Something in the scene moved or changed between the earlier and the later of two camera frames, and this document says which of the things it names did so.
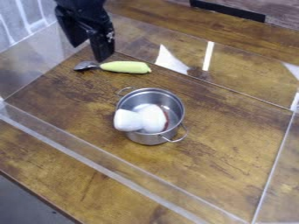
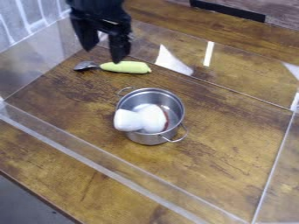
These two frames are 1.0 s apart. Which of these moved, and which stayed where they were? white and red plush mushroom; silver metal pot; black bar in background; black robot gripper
Moved: black robot gripper
Stayed: black bar in background; silver metal pot; white and red plush mushroom
